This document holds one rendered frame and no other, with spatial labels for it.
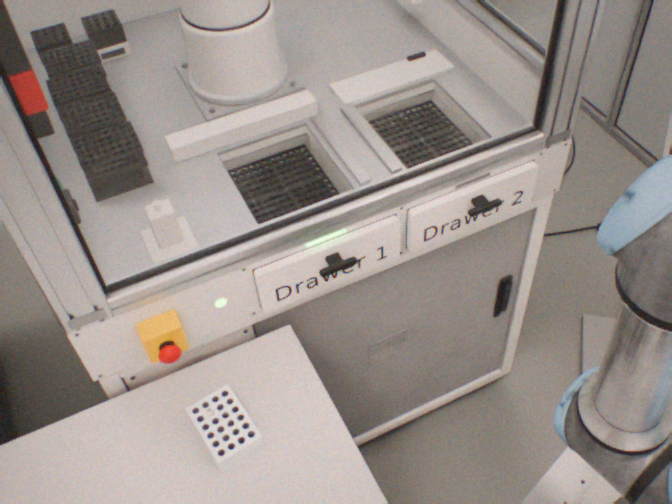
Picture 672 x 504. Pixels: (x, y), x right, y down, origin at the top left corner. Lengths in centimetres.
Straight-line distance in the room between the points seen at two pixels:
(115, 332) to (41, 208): 31
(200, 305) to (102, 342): 18
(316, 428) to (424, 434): 88
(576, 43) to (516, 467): 120
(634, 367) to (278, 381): 71
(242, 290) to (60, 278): 33
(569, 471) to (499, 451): 86
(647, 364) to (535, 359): 150
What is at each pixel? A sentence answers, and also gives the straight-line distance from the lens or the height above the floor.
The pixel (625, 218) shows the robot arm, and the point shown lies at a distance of 67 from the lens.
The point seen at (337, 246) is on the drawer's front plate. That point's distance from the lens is 130.
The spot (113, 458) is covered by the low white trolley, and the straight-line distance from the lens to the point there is 133.
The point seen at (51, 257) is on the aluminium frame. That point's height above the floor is 112.
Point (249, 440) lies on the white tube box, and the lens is 124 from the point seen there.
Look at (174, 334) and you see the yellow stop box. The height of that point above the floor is 90.
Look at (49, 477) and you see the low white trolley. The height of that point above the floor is 76.
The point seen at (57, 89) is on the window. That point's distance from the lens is 99.
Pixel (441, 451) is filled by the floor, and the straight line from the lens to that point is 211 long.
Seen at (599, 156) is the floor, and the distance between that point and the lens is 300.
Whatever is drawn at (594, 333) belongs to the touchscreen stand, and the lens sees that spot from 236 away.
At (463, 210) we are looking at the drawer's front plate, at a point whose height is 88.
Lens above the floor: 189
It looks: 48 degrees down
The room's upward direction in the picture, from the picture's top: 4 degrees counter-clockwise
